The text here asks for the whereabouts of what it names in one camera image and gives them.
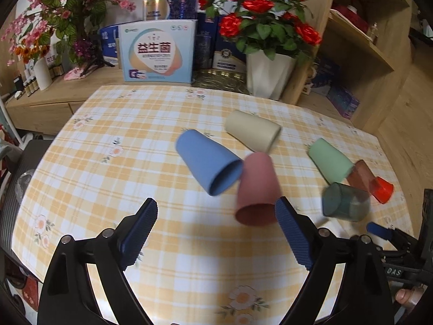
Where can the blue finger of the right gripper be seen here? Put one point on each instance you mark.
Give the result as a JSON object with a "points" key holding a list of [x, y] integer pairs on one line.
{"points": [[379, 231]]}

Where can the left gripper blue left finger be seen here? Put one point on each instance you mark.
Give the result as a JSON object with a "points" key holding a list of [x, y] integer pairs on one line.
{"points": [[133, 232]]}

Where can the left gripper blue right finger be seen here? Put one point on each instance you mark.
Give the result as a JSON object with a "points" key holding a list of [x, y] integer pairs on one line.
{"points": [[299, 230]]}

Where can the blue plastic cup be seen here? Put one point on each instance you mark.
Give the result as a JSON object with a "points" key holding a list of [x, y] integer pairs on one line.
{"points": [[213, 166]]}

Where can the red plastic cup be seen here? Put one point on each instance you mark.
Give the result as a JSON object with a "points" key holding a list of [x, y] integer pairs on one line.
{"points": [[381, 189]]}

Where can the transparent teal cup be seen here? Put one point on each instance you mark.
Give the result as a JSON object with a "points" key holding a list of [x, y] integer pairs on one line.
{"points": [[345, 202]]}

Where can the transparent brown cup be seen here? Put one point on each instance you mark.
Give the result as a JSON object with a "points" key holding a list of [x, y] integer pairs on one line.
{"points": [[361, 177]]}

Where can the pink plastic cup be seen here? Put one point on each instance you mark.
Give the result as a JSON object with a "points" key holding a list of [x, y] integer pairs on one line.
{"points": [[258, 191]]}

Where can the green plastic cup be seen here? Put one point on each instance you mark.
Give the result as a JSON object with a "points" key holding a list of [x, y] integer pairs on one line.
{"points": [[331, 163]]}

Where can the beige plastic cup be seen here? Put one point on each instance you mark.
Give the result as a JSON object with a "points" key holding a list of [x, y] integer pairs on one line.
{"points": [[257, 134]]}

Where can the person's right hand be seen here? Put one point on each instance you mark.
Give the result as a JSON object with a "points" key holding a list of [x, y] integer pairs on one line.
{"points": [[416, 301]]}

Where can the yellow plaid tablecloth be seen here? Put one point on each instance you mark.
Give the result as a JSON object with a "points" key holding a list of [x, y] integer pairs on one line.
{"points": [[199, 265]]}

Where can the purple small box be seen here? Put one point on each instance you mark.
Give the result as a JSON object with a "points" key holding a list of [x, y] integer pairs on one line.
{"points": [[345, 103]]}

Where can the black ribbed chair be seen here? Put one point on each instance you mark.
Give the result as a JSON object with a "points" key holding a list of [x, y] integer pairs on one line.
{"points": [[23, 167]]}

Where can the wooden sideboard cabinet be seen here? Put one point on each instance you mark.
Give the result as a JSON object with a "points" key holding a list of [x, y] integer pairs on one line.
{"points": [[47, 111]]}

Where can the white faceted flower pot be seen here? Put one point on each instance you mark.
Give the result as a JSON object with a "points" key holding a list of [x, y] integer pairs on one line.
{"points": [[268, 78]]}

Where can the dark cookie box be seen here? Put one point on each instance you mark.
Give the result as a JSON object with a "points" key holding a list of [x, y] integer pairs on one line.
{"points": [[319, 79]]}

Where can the gold patterned tray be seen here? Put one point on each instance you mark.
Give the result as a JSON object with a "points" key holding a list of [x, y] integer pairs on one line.
{"points": [[220, 80]]}

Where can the small white vase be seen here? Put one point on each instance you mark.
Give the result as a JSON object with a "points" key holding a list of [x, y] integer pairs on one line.
{"points": [[42, 74]]}

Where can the probiotics light blue box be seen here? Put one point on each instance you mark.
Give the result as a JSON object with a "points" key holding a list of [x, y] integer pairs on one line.
{"points": [[157, 51]]}

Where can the dark blue tall box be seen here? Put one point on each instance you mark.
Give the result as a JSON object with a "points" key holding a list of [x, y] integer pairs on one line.
{"points": [[224, 54]]}

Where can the blue white package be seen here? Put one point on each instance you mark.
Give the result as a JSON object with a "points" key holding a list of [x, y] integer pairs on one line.
{"points": [[109, 40]]}

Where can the wooden shelf unit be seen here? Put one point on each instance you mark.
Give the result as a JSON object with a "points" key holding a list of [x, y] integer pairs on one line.
{"points": [[374, 72]]}

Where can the red rose bouquet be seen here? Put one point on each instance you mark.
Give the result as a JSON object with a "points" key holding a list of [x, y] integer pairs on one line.
{"points": [[272, 26]]}

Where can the red box on shelf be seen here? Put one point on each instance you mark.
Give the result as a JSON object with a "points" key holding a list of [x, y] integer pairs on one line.
{"points": [[354, 11]]}

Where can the silver blue box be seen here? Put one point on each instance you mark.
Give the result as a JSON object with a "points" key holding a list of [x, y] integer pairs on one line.
{"points": [[154, 10]]}

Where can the pink blossom flower arrangement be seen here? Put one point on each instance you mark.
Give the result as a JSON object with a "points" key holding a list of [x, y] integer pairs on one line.
{"points": [[72, 22]]}

